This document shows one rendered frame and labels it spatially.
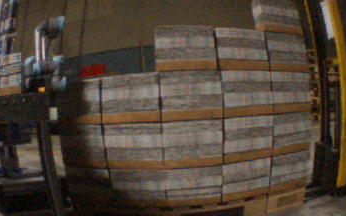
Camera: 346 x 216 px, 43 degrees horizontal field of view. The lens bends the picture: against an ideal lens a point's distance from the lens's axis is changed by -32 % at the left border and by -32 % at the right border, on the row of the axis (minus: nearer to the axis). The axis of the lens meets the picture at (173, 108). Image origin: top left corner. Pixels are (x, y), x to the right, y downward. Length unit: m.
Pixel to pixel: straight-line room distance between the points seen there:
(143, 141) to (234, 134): 0.43
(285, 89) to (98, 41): 7.03
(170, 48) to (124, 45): 6.96
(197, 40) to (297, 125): 0.72
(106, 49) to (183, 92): 6.91
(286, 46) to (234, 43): 0.34
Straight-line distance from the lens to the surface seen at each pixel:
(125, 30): 9.94
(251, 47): 3.01
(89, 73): 9.14
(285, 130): 3.05
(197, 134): 2.98
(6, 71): 2.64
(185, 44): 2.98
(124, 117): 2.99
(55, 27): 3.13
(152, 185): 3.03
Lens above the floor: 0.82
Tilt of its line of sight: 3 degrees down
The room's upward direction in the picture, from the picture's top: 3 degrees counter-clockwise
